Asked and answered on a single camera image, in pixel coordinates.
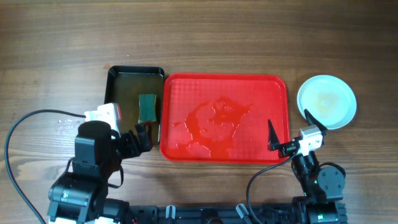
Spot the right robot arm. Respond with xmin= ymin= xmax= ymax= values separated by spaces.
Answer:
xmin=264 ymin=110 xmax=348 ymax=224

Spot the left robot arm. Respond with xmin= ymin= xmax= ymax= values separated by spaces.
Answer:
xmin=47 ymin=121 xmax=153 ymax=223

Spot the white plate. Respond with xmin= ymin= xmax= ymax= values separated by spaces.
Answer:
xmin=297 ymin=75 xmax=357 ymax=130

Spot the red plastic tray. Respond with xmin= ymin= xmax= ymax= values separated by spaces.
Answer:
xmin=160 ymin=73 xmax=290 ymax=164

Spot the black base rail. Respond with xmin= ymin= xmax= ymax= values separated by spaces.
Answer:
xmin=124 ymin=202 xmax=348 ymax=224

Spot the black water tray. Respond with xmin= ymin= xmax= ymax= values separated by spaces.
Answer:
xmin=104 ymin=65 xmax=165 ymax=146

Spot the left black cable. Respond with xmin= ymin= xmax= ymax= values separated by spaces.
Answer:
xmin=4 ymin=108 xmax=86 ymax=224

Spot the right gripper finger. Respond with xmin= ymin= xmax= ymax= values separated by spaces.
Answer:
xmin=268 ymin=119 xmax=280 ymax=151
xmin=304 ymin=109 xmax=327 ymax=134

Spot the green sponge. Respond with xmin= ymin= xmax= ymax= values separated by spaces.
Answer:
xmin=139 ymin=94 xmax=157 ymax=123

